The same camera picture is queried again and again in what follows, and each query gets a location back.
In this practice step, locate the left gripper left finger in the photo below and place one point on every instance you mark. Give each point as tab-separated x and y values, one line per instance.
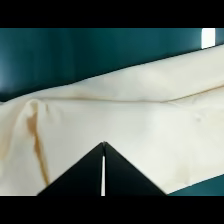
83	178

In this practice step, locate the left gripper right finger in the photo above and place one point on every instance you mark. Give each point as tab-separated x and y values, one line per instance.
126	178

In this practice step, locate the cream shirt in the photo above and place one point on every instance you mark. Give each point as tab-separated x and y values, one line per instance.
133	113

